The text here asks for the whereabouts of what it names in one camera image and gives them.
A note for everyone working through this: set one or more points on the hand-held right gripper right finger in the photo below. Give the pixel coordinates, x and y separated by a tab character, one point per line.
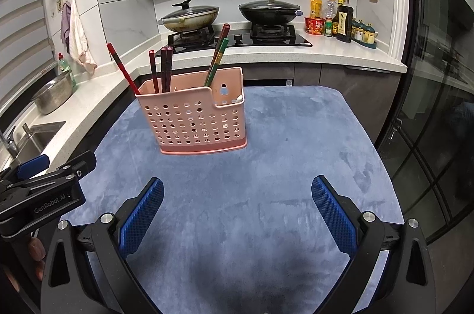
333	214

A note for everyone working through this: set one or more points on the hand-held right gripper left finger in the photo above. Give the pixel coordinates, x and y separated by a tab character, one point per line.
142	216

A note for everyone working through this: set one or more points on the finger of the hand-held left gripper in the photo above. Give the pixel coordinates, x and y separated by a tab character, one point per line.
33	164
79	164

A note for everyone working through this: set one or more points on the pink perforated utensil holder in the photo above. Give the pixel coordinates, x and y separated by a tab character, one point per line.
192	121

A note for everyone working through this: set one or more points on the white ceramic spoon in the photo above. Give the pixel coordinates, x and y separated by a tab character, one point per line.
237	99

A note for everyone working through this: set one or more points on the green chopstick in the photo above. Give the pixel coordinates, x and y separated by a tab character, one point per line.
216	62
213	71

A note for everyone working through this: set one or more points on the person's left hand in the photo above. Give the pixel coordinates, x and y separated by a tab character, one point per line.
35	249

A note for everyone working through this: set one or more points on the stainless steel sink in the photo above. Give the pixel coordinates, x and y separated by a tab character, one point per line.
37	140

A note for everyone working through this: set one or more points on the chrome faucet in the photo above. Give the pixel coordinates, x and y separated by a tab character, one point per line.
9	143

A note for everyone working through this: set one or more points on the sink soap dispenser knob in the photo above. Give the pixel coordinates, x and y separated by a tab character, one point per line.
26	130

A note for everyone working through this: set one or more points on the stainless steel pot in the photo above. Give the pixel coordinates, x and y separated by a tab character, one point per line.
52	95

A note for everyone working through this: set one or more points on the blue plush table cloth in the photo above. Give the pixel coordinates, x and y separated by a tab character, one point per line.
240	206

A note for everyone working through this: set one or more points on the green dish soap bottle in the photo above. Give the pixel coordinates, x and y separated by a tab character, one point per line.
66	71

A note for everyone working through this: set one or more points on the dark kitchen base cabinet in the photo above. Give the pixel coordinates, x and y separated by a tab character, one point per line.
351	99

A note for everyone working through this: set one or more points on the white hanging towel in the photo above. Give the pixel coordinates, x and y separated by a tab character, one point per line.
79	40

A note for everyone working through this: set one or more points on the purple hanging cloth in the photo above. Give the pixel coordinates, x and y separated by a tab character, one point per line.
65	25

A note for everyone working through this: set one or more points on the white window blind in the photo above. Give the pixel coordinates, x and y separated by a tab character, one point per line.
18	21

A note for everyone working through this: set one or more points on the glass sliding door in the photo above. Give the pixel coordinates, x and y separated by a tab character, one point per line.
437	77

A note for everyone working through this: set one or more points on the spice jar set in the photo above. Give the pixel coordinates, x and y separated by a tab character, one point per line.
364	36

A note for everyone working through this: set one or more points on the beige wok with glass lid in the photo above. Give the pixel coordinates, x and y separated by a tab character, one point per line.
189	19

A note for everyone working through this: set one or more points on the small green bottle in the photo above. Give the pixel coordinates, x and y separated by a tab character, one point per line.
329	29

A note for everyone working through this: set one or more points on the red instant noodle cup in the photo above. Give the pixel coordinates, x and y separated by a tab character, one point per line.
314	26

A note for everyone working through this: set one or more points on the dark soy sauce bottle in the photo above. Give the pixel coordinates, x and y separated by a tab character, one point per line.
343	25

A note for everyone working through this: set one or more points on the black gas stove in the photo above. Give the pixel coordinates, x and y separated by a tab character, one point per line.
244	38

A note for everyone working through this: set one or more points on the clear oil bottle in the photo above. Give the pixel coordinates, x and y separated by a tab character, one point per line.
330	8

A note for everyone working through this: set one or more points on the yellow seasoning packet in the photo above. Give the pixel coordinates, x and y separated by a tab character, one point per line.
316	6

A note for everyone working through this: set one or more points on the black wok with lid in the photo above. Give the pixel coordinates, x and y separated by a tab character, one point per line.
268	12

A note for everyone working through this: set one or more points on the yellow cap bottle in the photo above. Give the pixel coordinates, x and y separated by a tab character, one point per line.
346	2

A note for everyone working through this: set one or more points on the wall socket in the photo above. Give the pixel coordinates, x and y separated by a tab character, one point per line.
59	5

